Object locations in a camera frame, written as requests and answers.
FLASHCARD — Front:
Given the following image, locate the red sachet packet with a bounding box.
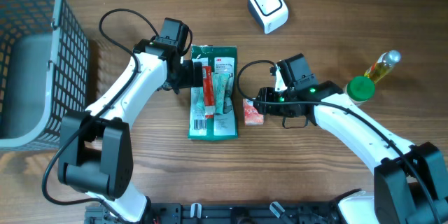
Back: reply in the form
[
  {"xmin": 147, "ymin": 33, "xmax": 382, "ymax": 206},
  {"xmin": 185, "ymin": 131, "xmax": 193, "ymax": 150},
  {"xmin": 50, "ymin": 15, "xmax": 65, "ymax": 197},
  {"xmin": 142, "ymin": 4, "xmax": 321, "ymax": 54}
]
[{"xmin": 202, "ymin": 66, "xmax": 216, "ymax": 119}]

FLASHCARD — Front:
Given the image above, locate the orange Kleenex tissue pack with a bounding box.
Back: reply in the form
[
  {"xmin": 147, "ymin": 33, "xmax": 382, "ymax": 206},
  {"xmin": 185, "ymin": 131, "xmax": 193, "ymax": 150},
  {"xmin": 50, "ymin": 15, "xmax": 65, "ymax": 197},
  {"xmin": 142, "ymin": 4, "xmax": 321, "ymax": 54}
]
[{"xmin": 243, "ymin": 98, "xmax": 264, "ymax": 126}]

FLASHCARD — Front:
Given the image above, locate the green 3M gloves package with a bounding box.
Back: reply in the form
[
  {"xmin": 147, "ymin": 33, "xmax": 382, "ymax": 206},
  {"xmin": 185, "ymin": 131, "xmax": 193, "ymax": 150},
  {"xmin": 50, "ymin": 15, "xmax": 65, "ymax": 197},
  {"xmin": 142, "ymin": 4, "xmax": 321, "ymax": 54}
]
[{"xmin": 188, "ymin": 45, "xmax": 238, "ymax": 141}]

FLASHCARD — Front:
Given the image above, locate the green lid white jar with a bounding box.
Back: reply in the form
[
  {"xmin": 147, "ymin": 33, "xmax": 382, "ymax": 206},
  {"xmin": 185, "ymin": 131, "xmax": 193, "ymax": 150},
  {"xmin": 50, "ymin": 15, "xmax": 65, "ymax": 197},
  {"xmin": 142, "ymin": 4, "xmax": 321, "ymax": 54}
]
[{"xmin": 344, "ymin": 76, "xmax": 375, "ymax": 106}]

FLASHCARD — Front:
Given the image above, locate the yellow liquid clear bottle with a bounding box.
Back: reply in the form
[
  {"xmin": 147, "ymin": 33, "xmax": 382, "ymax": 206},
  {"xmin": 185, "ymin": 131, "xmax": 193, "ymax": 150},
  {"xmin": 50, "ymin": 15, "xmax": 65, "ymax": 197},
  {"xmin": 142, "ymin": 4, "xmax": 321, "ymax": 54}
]
[{"xmin": 364, "ymin": 50, "xmax": 401, "ymax": 83}]

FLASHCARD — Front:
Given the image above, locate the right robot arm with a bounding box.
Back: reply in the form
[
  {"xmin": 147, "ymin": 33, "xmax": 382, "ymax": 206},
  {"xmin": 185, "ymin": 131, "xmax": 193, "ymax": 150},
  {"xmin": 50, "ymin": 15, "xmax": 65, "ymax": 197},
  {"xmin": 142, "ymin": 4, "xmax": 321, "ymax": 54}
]
[{"xmin": 254, "ymin": 54, "xmax": 447, "ymax": 223}]

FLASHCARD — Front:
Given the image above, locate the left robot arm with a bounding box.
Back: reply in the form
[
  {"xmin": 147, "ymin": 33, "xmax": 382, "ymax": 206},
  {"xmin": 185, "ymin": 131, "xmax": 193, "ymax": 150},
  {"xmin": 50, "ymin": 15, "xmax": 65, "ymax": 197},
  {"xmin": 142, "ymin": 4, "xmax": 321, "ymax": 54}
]
[{"xmin": 57, "ymin": 18, "xmax": 202, "ymax": 223}]

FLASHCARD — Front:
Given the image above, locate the white barcode scanner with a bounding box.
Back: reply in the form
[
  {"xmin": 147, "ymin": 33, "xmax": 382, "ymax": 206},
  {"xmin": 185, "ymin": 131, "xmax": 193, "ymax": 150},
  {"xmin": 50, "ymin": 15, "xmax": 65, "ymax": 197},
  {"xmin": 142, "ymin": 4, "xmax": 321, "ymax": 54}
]
[{"xmin": 247, "ymin": 0, "xmax": 289, "ymax": 34}]

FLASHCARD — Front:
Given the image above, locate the pale green wipes packet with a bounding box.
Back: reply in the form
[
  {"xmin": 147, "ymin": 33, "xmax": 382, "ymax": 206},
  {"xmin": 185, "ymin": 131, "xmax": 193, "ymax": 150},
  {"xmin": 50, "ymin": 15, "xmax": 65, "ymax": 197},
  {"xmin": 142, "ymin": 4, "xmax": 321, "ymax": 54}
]
[{"xmin": 212, "ymin": 72, "xmax": 233, "ymax": 115}]

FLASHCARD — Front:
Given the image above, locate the grey plastic mesh basket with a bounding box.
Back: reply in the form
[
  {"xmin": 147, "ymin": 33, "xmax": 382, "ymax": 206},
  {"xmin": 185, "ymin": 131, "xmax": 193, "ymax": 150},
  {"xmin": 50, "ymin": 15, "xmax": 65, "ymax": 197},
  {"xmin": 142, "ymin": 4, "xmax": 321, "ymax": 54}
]
[{"xmin": 1, "ymin": 0, "xmax": 90, "ymax": 151}]

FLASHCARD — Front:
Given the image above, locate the left black camera cable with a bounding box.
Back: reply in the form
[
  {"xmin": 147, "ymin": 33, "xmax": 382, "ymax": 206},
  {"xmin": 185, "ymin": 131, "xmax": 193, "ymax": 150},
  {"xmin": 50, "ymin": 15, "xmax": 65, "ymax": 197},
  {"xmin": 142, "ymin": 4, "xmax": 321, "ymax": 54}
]
[{"xmin": 41, "ymin": 8, "xmax": 193, "ymax": 207}]

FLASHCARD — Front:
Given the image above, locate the black camera cable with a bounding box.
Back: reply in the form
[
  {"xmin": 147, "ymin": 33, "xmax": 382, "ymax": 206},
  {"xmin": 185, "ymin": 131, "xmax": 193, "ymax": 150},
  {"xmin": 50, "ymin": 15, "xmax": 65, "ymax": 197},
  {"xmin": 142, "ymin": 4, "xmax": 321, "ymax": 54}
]
[
  {"xmin": 236, "ymin": 59, "xmax": 442, "ymax": 224},
  {"xmin": 41, "ymin": 8, "xmax": 193, "ymax": 207}
]

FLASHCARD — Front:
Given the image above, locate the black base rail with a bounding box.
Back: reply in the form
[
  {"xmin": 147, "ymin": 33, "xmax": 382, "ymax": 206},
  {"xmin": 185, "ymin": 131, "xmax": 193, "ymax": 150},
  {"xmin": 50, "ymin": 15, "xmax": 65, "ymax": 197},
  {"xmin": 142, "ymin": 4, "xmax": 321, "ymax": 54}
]
[{"xmin": 83, "ymin": 201, "xmax": 351, "ymax": 224}]

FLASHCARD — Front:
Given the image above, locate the right black camera cable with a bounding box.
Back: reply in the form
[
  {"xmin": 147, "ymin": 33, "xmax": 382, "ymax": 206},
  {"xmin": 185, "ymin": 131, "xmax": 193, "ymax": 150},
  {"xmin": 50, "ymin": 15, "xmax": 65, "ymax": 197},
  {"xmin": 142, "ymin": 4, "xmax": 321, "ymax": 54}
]
[{"xmin": 236, "ymin": 59, "xmax": 442, "ymax": 224}]

